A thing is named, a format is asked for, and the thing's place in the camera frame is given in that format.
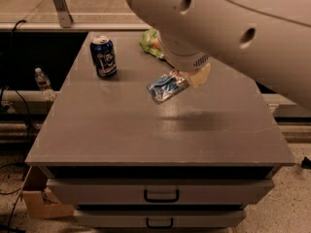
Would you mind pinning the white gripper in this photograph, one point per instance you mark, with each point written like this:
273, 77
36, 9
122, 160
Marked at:
189, 63

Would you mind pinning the silver blue redbull can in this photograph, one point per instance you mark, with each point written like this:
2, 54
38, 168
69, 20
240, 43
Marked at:
167, 86

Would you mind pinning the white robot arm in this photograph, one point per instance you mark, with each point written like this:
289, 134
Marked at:
267, 40

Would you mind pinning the dark blue pepsi can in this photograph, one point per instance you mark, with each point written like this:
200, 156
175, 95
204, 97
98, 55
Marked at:
103, 57

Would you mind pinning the green chip bag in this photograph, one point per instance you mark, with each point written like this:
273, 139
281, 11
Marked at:
149, 43

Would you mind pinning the grey drawer cabinet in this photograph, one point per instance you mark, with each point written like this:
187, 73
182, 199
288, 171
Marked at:
105, 141

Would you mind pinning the black object on floor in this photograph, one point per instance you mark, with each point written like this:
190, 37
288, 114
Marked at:
306, 163

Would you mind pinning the clear plastic water bottle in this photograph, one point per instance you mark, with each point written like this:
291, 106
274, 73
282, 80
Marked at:
44, 84

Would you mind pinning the cardboard box on floor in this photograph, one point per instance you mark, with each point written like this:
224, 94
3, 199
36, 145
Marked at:
39, 200

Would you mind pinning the upper black drawer handle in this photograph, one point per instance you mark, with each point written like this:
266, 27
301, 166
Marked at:
161, 197

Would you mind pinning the black drawer handle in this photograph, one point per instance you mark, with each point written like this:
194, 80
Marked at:
159, 223
161, 197

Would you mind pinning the left metal railing bracket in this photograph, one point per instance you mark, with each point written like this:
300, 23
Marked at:
63, 14

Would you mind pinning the lower black drawer handle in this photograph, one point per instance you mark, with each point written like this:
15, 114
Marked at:
159, 223

